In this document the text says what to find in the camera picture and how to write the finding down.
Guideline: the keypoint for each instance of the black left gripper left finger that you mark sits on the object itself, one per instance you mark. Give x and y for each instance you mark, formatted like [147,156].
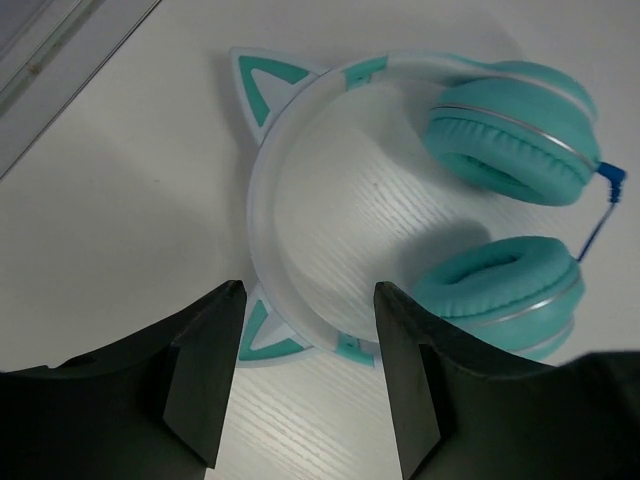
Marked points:
[151,405]

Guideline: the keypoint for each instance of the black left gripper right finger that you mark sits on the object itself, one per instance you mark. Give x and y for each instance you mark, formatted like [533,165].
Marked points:
[464,409]

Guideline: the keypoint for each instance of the teal cat ear headphones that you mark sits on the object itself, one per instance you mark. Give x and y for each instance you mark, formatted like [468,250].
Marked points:
[424,169]

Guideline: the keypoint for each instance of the aluminium left side rail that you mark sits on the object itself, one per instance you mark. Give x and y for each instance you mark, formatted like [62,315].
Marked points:
[50,50]

